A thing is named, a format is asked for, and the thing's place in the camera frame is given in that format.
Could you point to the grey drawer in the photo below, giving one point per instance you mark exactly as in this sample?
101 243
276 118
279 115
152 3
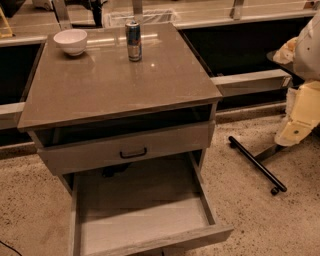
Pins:
87 155
154 208

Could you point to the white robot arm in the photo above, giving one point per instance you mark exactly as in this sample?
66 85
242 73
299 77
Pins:
309 37

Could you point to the grey drawer cabinet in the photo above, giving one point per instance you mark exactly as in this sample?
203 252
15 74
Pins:
102 94

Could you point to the blue silver drink can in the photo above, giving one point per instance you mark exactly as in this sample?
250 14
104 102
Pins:
133 38

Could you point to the white ceramic bowl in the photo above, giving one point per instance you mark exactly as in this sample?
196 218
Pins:
72 41

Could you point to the black rolling side table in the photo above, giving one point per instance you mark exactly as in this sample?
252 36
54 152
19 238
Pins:
256 163

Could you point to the yellow object at left edge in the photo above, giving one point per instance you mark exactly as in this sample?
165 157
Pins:
5 29

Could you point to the black drawer handle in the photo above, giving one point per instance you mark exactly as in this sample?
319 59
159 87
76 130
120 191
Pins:
126 155

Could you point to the white wire basket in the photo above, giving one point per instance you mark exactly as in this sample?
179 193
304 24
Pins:
119 19

